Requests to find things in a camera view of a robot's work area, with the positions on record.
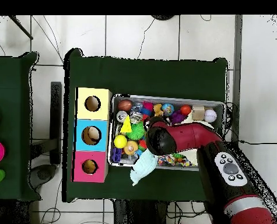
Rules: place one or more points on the brown plush bear toy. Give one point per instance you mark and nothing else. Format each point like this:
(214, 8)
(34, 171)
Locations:
(158, 110)

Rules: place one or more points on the light blue waffle cloth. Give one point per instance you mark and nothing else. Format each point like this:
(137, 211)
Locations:
(142, 168)

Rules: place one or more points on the yellow plush toy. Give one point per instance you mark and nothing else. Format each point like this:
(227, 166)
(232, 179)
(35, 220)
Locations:
(89, 166)

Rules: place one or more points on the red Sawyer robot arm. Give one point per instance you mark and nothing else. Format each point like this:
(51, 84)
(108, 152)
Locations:
(189, 137)

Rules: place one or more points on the wooden box with three holes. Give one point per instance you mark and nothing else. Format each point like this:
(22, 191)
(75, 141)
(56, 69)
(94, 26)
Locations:
(103, 112)

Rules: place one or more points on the silver mesh bin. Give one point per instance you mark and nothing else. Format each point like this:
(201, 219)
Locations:
(175, 99)

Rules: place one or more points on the crushed silver can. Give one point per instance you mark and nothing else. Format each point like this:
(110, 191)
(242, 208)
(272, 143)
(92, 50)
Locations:
(136, 116)

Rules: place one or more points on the green spiky ball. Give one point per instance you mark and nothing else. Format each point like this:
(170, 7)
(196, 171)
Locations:
(135, 131)

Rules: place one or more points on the yellow cheese wedge toy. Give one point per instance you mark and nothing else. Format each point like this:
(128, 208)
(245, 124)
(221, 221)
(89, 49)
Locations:
(127, 127)

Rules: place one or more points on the brown toy football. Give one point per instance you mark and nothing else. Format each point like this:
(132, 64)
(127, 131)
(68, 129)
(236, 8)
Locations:
(125, 105)

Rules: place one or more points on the yellow ball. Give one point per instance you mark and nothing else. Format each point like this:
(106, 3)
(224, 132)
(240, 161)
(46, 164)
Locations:
(120, 141)

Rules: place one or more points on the toy hamburger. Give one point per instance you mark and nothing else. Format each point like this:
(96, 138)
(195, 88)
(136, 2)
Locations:
(131, 148)

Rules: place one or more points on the globe print ball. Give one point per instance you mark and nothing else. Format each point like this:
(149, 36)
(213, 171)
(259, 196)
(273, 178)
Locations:
(167, 109)

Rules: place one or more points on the white baseball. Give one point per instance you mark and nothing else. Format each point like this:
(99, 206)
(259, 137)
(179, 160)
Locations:
(210, 116)

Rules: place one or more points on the black upright panel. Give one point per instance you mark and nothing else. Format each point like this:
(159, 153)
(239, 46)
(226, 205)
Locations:
(56, 116)

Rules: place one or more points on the black round base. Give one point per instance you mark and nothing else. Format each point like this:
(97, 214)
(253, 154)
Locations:
(162, 17)

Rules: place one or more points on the dark green side tablecloth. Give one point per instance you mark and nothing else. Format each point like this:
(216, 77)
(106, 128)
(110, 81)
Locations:
(10, 93)

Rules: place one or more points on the black tripod leg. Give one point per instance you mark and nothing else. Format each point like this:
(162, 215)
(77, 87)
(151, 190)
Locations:
(21, 27)

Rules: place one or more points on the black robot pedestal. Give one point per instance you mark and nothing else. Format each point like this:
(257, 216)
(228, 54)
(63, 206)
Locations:
(138, 212)

